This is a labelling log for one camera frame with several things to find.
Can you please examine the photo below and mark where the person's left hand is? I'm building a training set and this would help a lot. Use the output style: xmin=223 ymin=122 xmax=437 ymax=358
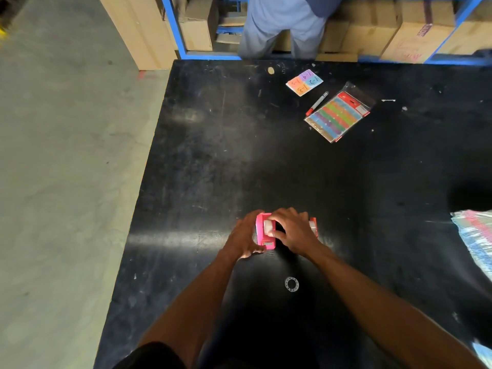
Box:
xmin=222 ymin=210 xmax=266 ymax=260

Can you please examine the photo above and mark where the person's right hand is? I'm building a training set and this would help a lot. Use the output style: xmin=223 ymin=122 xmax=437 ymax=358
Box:
xmin=267 ymin=207 xmax=324 ymax=259

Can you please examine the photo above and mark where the red packaged item box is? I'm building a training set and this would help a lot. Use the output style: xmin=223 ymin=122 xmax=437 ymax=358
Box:
xmin=255 ymin=212 xmax=319 ymax=251

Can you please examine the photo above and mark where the person's right forearm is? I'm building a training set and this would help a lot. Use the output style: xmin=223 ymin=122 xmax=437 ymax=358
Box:
xmin=304 ymin=242 xmax=488 ymax=369

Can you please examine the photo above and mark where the person's left forearm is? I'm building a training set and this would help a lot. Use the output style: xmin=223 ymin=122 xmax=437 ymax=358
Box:
xmin=138 ymin=248 xmax=241 ymax=369

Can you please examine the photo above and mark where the red capped marker pen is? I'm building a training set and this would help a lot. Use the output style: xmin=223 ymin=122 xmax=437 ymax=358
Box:
xmin=305 ymin=91 xmax=329 ymax=117

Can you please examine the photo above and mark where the packet of colourful index tabs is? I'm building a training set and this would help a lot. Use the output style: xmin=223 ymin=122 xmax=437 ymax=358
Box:
xmin=304 ymin=81 xmax=376 ymax=144

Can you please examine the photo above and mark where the colourful sticky note pad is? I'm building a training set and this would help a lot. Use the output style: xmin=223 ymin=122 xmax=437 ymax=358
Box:
xmin=285 ymin=69 xmax=324 ymax=97

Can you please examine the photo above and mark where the person's black sleeve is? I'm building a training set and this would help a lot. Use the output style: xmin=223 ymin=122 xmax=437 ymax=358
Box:
xmin=112 ymin=342 xmax=187 ymax=369

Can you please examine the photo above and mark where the striped plastic bag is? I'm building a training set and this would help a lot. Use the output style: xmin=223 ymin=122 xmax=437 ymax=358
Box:
xmin=450 ymin=210 xmax=492 ymax=283

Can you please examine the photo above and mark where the plain cardboard box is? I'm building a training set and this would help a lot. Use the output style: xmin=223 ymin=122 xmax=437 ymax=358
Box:
xmin=319 ymin=0 xmax=403 ymax=56

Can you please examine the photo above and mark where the blue metal shelf rack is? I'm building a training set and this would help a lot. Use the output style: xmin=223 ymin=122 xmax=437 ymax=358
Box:
xmin=160 ymin=0 xmax=492 ymax=66

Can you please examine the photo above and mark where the small cardboard box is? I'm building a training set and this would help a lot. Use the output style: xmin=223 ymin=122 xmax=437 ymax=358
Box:
xmin=171 ymin=0 xmax=220 ymax=52

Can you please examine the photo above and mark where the cardboard box with red writing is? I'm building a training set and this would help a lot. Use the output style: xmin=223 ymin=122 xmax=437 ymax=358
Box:
xmin=380 ymin=0 xmax=458 ymax=64

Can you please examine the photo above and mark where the tall cardboard box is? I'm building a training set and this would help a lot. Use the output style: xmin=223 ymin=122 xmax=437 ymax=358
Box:
xmin=97 ymin=0 xmax=178 ymax=71

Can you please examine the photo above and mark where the cardboard box behind blue post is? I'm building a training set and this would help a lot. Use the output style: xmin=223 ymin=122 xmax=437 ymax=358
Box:
xmin=438 ymin=0 xmax=492 ymax=56

